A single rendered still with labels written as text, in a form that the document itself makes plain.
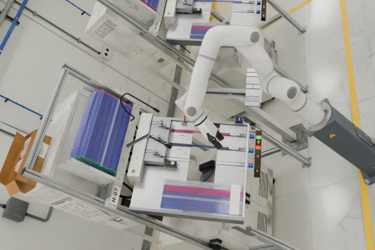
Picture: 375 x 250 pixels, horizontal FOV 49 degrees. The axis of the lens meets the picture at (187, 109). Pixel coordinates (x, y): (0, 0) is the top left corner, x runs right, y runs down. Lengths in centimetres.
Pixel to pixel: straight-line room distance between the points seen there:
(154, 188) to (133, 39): 136
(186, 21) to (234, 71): 60
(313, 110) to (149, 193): 113
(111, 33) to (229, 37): 166
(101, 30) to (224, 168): 157
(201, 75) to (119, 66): 306
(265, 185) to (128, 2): 180
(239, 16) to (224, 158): 135
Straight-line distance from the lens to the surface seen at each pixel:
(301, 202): 332
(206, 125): 206
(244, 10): 366
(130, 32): 346
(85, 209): 282
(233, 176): 272
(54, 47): 467
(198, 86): 199
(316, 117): 249
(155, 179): 274
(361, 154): 283
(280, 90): 223
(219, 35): 202
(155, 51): 357
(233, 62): 363
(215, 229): 291
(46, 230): 401
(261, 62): 217
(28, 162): 244
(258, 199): 327
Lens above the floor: 251
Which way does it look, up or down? 30 degrees down
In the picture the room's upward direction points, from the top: 58 degrees counter-clockwise
